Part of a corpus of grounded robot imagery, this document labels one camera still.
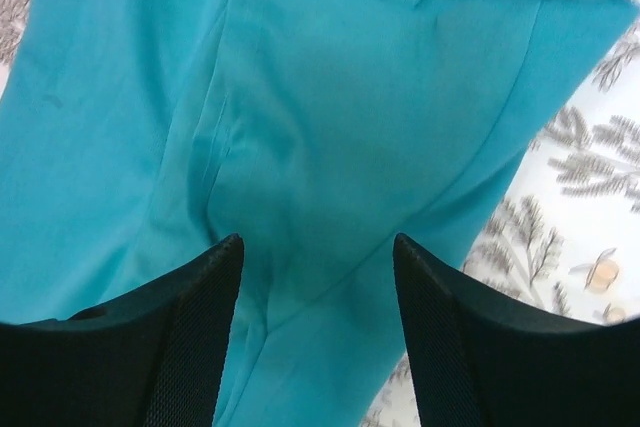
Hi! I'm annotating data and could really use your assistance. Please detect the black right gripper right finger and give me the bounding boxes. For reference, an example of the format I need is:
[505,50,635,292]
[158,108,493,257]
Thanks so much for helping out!
[393,234,639,427]

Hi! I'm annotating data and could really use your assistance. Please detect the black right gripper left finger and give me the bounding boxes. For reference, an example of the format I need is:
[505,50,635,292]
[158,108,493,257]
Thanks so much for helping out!
[1,234,244,427]

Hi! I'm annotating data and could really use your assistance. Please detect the teal blue t shirt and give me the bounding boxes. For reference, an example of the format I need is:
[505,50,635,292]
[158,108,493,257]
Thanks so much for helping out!
[0,0,640,427]

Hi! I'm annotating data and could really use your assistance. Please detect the floral patterned table mat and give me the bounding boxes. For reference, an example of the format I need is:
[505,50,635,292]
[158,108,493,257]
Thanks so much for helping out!
[0,0,640,427]

